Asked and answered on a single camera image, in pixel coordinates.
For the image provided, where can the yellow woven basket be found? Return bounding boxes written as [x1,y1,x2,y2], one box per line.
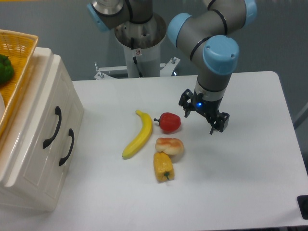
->
[0,29,39,134]

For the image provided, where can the white drawer cabinet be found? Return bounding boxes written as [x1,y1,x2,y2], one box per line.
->
[0,47,84,211]

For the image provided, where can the black top drawer handle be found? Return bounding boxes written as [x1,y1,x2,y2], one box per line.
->
[42,105,62,149]

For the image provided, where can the black bottom drawer handle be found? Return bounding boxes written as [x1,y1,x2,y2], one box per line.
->
[59,128,75,166]

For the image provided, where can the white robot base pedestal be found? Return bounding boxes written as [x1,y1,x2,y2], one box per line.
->
[94,13,180,80]

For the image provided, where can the black object at table corner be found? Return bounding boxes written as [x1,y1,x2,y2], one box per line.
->
[297,195,308,220]

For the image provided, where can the braided bread roll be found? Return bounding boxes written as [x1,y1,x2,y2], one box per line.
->
[155,138,184,155]

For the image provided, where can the white drawer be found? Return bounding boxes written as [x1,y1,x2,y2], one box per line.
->
[0,48,74,188]
[44,96,84,207]

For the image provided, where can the red plastic bell pepper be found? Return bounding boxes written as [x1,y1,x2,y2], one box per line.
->
[154,112,181,133]

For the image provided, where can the yellow plastic banana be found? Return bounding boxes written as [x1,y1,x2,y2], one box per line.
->
[122,110,153,159]

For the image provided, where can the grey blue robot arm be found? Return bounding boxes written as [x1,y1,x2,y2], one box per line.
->
[87,0,257,132]

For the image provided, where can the black drawer handle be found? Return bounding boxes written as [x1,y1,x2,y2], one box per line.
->
[59,128,75,166]
[42,105,62,149]

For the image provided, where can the green plastic bell pepper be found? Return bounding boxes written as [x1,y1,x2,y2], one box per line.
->
[0,54,14,84]

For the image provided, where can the yellow plastic bell pepper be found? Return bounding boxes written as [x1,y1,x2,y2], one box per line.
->
[154,152,175,182]

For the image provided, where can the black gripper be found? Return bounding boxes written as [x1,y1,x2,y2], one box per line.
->
[179,88,230,135]

